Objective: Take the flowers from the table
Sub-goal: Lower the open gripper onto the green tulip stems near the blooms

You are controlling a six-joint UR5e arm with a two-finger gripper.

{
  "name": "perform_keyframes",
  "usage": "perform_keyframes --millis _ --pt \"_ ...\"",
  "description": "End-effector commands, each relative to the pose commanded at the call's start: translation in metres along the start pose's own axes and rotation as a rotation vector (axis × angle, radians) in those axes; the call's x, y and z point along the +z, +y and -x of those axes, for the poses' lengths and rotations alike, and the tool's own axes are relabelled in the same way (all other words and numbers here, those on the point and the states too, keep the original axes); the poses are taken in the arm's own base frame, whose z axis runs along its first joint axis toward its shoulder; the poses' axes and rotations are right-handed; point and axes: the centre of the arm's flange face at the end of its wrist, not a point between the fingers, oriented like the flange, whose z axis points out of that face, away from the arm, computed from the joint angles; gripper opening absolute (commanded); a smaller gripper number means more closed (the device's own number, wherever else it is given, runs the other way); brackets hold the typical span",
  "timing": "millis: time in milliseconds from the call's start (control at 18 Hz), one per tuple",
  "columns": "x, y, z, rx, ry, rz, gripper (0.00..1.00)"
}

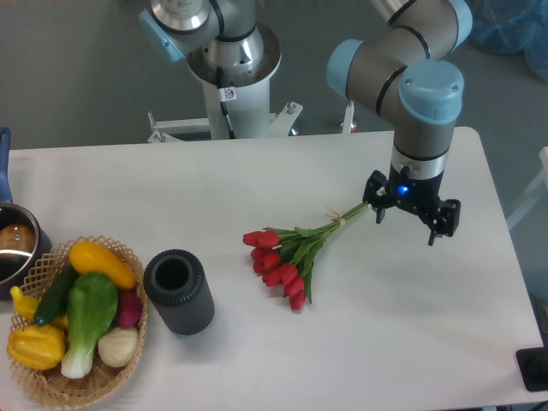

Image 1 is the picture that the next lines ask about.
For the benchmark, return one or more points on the green cucumber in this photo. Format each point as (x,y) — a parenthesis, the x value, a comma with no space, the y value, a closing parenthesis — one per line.
(55,300)

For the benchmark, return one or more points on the white garlic bulb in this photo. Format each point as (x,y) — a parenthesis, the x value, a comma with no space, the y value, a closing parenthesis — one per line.
(117,347)

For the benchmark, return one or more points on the small yellow gourd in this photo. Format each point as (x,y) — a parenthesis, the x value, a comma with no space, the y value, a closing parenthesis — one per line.
(26,307)

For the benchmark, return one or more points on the dark grey ribbed vase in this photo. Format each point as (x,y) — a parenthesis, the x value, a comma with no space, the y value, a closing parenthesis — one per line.
(175,282)

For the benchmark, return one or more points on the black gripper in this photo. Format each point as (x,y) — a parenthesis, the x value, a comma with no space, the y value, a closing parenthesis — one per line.
(419,197)

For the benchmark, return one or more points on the red tulip bouquet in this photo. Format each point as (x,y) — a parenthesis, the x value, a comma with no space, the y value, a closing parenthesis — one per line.
(285,257)

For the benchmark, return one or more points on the black device at table edge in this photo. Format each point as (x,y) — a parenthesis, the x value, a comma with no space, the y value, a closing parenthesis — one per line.
(532,363)

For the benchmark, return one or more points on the blue handled steel pot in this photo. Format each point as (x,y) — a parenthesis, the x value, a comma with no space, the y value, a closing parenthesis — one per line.
(23,241)

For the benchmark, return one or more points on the green bok choy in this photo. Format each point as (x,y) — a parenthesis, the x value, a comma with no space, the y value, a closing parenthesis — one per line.
(92,306)

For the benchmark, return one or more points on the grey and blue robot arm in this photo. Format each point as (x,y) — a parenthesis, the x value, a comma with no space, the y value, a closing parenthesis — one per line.
(404,78)

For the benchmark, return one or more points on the yellow bell pepper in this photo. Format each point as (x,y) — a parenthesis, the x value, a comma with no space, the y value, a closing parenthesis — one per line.
(39,348)

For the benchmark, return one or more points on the blue plastic bag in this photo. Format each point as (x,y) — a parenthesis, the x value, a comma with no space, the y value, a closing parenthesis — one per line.
(513,27)

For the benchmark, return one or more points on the woven wicker basket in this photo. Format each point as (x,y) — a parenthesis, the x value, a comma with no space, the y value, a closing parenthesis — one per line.
(50,388)

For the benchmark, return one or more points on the yellow squash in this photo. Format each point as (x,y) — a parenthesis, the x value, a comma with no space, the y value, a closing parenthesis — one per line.
(89,257)

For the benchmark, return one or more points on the red radish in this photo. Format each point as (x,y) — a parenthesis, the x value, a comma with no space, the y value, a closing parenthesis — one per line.
(129,309)

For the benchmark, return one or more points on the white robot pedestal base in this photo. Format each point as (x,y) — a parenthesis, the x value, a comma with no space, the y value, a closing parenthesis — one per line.
(236,83)

